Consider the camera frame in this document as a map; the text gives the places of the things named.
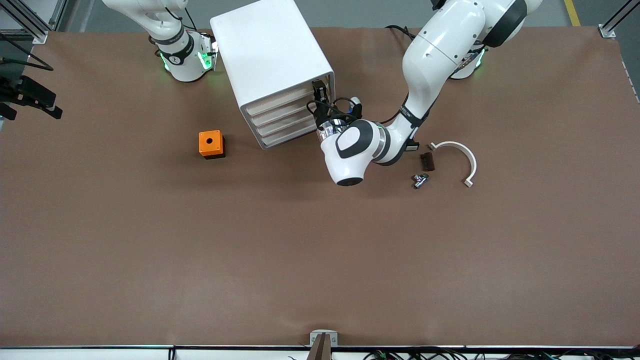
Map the white plastic drawer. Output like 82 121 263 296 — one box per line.
254 111 323 139
248 95 323 129
259 122 328 150
243 75 334 118

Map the white drawer cabinet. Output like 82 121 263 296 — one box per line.
209 0 338 151

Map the white curved plastic clamp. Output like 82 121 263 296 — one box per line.
428 141 478 188

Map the brown mounting bar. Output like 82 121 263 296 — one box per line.
307 334 332 360

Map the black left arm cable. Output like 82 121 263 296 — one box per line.
306 97 361 126

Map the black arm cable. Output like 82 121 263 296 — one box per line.
0 32 55 72
306 97 361 126

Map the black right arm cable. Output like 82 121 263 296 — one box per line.
0 32 55 72

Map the aluminium frame profile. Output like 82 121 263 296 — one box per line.
598 0 640 38
0 0 68 45

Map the black base cable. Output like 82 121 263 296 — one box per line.
385 25 417 42

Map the orange button enclosure box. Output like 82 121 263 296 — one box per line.
198 130 226 160

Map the grey metal bracket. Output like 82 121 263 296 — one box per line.
309 330 339 347

